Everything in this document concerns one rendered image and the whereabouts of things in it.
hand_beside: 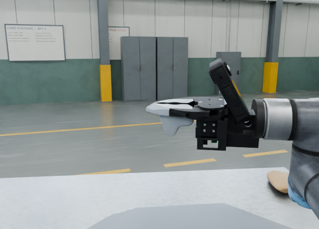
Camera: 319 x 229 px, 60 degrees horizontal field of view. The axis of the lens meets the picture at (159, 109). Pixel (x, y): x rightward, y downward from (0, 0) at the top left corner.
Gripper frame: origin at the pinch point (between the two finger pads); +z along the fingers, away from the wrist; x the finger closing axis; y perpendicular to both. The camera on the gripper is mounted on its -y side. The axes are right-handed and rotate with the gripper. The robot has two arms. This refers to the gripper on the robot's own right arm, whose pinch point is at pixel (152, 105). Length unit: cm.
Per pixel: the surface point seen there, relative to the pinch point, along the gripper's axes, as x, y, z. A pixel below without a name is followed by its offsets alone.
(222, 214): 21.1, 41.1, -16.1
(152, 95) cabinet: 766, 220, 147
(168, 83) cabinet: 792, 188, 99
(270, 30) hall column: 1038, 47, -246
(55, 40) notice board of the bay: 721, 45, 420
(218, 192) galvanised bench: 39, 46, -16
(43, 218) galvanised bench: 14, 42, 38
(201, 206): 24.3, 41.4, -9.7
